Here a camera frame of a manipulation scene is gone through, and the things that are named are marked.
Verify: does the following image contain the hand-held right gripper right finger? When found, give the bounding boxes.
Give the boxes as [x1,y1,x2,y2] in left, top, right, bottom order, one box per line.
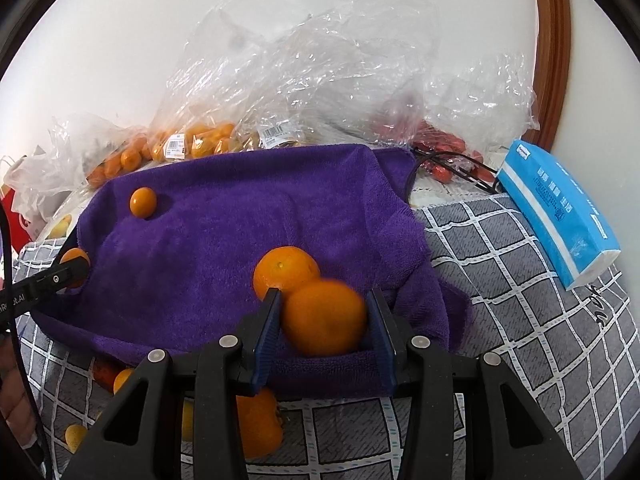
[365,287,583,480]

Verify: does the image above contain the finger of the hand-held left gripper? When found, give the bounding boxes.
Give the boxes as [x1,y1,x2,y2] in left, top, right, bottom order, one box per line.
[25,256,91,305]

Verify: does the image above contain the white plastic bag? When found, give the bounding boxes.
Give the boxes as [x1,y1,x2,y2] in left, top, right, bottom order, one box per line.
[2,152,77,226]

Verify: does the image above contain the person's left hand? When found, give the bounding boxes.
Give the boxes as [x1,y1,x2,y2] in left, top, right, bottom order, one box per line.
[0,342,38,456]

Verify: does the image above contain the clear bag of tangerines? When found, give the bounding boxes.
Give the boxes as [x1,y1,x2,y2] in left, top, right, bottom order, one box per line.
[47,112,153,191]

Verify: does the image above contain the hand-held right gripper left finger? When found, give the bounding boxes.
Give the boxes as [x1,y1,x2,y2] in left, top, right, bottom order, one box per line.
[62,287,286,480]

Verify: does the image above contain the red cherry tomato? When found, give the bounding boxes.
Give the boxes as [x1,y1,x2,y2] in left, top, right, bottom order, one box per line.
[92,356,121,392]

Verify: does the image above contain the purple towel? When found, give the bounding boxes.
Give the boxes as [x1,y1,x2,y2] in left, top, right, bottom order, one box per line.
[32,144,473,401]

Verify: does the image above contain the clear bag of cherry tomatoes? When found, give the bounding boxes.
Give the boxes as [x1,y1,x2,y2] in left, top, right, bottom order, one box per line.
[380,57,542,186]

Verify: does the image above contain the crumpled clear plastic bag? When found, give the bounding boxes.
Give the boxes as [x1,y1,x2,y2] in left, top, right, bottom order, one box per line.
[155,0,442,151]

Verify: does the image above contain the blue tissue pack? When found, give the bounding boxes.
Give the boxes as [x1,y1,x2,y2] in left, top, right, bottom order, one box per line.
[495,140,622,291]

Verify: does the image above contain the red paper bag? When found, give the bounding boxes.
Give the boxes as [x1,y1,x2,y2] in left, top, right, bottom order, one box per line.
[0,185,37,242]

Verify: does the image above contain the clear bag of kumquats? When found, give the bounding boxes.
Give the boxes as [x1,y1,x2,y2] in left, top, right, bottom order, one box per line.
[150,119,311,162]

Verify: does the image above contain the yellow-green plum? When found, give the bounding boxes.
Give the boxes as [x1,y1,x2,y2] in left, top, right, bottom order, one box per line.
[65,424,90,453]

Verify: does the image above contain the large orange tangerine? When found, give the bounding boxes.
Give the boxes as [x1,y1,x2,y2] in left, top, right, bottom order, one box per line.
[281,280,368,358]
[252,246,322,302]
[235,387,284,459]

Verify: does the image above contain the black eyeglasses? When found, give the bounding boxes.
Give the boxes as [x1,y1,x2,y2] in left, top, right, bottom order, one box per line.
[410,149,501,192]

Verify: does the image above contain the brown wooden door frame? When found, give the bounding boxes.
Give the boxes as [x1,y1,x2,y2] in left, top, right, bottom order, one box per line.
[515,0,572,151]

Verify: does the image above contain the yellow mango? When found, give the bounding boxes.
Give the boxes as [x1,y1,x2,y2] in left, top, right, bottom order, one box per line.
[47,214,74,239]

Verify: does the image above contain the grey plaid blanket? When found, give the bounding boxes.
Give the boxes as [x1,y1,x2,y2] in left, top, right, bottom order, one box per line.
[10,192,640,480]

